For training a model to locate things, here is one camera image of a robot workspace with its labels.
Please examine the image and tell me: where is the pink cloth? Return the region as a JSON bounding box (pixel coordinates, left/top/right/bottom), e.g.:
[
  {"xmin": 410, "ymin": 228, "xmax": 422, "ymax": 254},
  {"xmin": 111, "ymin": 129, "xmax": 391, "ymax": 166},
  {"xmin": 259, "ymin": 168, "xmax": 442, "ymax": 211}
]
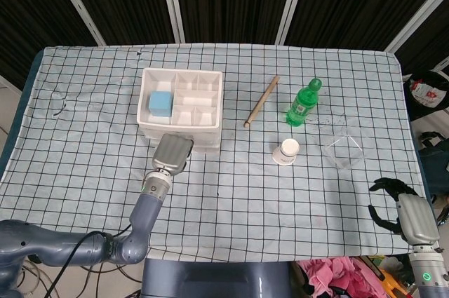
[{"xmin": 297, "ymin": 257, "xmax": 383, "ymax": 298}]

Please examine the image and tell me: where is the white paper cup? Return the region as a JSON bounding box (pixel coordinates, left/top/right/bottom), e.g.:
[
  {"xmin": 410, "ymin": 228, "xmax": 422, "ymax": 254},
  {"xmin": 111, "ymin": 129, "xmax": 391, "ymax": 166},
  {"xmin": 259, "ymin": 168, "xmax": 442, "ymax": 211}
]
[{"xmin": 272, "ymin": 138, "xmax": 301, "ymax": 166}]

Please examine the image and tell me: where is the orange yellow plastic item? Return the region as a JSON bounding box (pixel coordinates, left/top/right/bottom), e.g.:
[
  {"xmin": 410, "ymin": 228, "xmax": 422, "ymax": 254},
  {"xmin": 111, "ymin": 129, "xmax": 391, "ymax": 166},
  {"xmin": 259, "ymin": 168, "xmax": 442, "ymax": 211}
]
[{"xmin": 377, "ymin": 267, "xmax": 399, "ymax": 294}]

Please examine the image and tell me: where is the large blue foam cube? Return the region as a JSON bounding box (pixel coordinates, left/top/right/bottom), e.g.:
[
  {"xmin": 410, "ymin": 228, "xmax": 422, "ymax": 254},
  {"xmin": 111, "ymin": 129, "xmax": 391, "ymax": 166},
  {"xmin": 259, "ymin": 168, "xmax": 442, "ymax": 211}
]
[{"xmin": 148, "ymin": 90, "xmax": 175, "ymax": 118}]

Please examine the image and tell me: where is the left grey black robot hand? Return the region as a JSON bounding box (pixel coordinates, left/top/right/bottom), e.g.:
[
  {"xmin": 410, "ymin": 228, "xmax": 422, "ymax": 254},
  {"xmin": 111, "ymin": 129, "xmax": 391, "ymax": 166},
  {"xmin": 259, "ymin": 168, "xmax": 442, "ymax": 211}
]
[{"xmin": 151, "ymin": 133, "xmax": 196, "ymax": 176}]

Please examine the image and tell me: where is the green plastic bottle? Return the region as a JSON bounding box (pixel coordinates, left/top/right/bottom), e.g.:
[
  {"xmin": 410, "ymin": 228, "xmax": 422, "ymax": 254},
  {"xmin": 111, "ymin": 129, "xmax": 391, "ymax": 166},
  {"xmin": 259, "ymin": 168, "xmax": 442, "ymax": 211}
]
[{"xmin": 284, "ymin": 78, "xmax": 323, "ymax": 128}]

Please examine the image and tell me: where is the white partition post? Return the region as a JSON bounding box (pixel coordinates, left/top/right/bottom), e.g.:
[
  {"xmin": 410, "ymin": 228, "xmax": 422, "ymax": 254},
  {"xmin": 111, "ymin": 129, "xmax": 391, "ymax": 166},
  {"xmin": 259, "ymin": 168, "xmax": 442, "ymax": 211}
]
[
  {"xmin": 384, "ymin": 0, "xmax": 449, "ymax": 53},
  {"xmin": 275, "ymin": 0, "xmax": 311, "ymax": 45},
  {"xmin": 157, "ymin": 0, "xmax": 186, "ymax": 43},
  {"xmin": 47, "ymin": 0, "xmax": 106, "ymax": 46}
]

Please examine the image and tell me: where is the wooden stick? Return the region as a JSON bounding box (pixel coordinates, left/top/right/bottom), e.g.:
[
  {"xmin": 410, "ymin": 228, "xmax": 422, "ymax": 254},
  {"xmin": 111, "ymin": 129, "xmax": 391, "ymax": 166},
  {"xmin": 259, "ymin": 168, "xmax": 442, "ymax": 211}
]
[{"xmin": 243, "ymin": 75, "xmax": 281, "ymax": 128}]

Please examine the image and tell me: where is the white compartment organizer tray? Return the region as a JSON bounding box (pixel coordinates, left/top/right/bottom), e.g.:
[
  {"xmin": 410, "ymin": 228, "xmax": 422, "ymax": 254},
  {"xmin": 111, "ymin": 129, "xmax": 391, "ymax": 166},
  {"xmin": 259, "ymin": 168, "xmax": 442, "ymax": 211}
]
[{"xmin": 135, "ymin": 67, "xmax": 225, "ymax": 154}]

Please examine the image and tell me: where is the clear plastic container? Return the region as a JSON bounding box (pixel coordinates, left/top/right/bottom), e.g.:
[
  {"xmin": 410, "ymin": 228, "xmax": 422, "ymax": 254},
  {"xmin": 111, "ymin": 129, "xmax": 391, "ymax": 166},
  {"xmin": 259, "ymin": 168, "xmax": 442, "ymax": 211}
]
[{"xmin": 323, "ymin": 126, "xmax": 366, "ymax": 172}]

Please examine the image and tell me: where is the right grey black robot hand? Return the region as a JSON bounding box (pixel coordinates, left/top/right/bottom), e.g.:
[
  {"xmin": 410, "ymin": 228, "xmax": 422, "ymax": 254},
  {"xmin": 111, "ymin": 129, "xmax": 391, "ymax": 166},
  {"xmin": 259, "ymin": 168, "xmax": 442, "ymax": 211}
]
[{"xmin": 368, "ymin": 177, "xmax": 441, "ymax": 245}]

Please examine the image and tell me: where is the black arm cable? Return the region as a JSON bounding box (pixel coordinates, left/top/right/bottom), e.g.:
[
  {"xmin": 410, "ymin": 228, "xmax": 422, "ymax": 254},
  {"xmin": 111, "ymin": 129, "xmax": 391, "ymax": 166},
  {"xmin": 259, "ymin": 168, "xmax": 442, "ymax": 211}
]
[{"xmin": 48, "ymin": 224, "xmax": 136, "ymax": 298}]

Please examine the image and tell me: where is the checked white tablecloth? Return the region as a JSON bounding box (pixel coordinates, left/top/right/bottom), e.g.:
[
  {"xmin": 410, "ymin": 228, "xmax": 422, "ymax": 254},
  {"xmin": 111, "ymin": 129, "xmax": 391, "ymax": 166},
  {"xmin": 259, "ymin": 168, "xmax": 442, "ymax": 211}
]
[{"xmin": 0, "ymin": 43, "xmax": 431, "ymax": 264}]

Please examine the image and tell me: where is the grey blue robot torso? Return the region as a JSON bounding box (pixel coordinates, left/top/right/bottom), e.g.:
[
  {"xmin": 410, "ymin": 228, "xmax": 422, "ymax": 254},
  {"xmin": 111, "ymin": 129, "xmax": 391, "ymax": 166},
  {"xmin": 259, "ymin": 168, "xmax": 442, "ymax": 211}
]
[{"xmin": 141, "ymin": 258, "xmax": 292, "ymax": 298}]

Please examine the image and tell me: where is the dark fabric bag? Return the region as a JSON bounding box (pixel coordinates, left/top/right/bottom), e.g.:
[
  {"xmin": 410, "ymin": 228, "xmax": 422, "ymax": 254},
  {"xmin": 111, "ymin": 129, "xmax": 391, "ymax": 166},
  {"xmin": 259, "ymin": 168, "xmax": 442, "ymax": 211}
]
[{"xmin": 417, "ymin": 131, "xmax": 449, "ymax": 204}]

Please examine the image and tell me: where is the black bag with red label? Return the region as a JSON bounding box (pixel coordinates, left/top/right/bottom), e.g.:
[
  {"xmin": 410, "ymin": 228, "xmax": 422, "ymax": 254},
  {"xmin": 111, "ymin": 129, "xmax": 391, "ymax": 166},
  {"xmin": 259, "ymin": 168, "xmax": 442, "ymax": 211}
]
[{"xmin": 402, "ymin": 69, "xmax": 449, "ymax": 122}]

